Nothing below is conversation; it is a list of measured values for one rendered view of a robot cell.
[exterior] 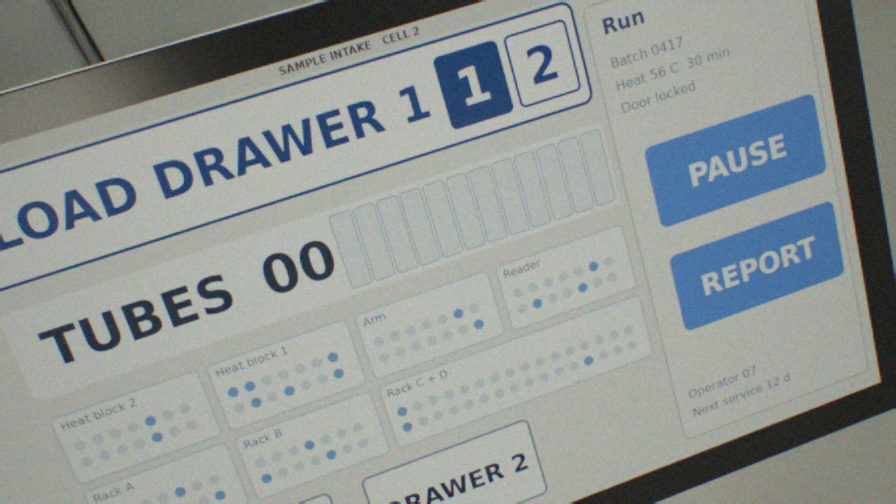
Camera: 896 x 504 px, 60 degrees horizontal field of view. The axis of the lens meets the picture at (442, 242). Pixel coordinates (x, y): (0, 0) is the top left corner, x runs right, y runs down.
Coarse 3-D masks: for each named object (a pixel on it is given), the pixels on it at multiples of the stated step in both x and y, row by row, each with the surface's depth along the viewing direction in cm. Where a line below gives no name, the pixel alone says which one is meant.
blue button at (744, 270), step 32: (768, 224) 42; (800, 224) 42; (832, 224) 43; (672, 256) 41; (704, 256) 41; (736, 256) 42; (768, 256) 42; (800, 256) 43; (832, 256) 43; (704, 288) 42; (736, 288) 42; (768, 288) 43; (800, 288) 43; (704, 320) 42
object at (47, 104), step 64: (320, 0) 36; (384, 0) 36; (448, 0) 36; (832, 0) 40; (128, 64) 34; (192, 64) 35; (256, 64) 35; (832, 64) 41; (0, 128) 34; (768, 448) 44
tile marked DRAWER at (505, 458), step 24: (504, 432) 41; (528, 432) 41; (432, 456) 41; (456, 456) 41; (480, 456) 41; (504, 456) 41; (528, 456) 42; (360, 480) 40; (384, 480) 40; (408, 480) 41; (432, 480) 41; (456, 480) 41; (480, 480) 41; (504, 480) 42; (528, 480) 42
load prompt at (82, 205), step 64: (384, 64) 36; (448, 64) 37; (512, 64) 38; (576, 64) 38; (192, 128) 35; (256, 128) 36; (320, 128) 36; (384, 128) 37; (448, 128) 38; (512, 128) 38; (0, 192) 34; (64, 192) 35; (128, 192) 35; (192, 192) 36; (256, 192) 36; (0, 256) 35; (64, 256) 35
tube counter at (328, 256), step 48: (576, 144) 39; (384, 192) 38; (432, 192) 38; (480, 192) 38; (528, 192) 39; (576, 192) 39; (288, 240) 37; (336, 240) 38; (384, 240) 38; (432, 240) 38; (480, 240) 39; (288, 288) 38; (336, 288) 38
